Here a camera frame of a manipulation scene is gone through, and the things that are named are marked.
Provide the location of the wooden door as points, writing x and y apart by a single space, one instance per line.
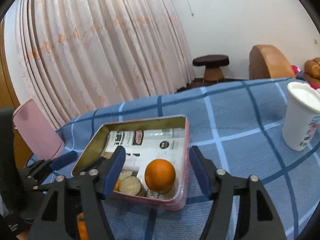
22 152

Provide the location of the white printed paper packet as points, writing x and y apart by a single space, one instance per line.
142 147

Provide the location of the brown leather armchair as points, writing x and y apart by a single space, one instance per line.
268 62

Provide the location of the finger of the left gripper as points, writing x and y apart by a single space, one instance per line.
36 173

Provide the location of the pink floral curtain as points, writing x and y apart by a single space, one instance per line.
80 55

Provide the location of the brown leather sofa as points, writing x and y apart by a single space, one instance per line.
312 72

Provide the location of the dark round wicker stool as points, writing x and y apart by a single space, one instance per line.
213 64

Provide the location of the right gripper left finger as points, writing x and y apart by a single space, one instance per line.
57 216

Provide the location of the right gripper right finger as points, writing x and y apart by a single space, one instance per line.
257 216

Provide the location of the pink floral blanket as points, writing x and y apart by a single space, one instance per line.
300 75

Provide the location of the large orange mandarin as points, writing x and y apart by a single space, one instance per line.
160 176

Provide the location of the pink cylindrical container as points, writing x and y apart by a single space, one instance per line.
37 132

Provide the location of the pink metal tin box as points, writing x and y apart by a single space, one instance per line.
96 146

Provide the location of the small orange piece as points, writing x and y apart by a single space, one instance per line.
117 185

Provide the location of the white paper cup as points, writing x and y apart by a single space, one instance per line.
302 115

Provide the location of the blue checked tablecloth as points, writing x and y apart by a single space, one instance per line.
237 125

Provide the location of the cut pale round fruit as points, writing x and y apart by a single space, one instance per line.
132 186

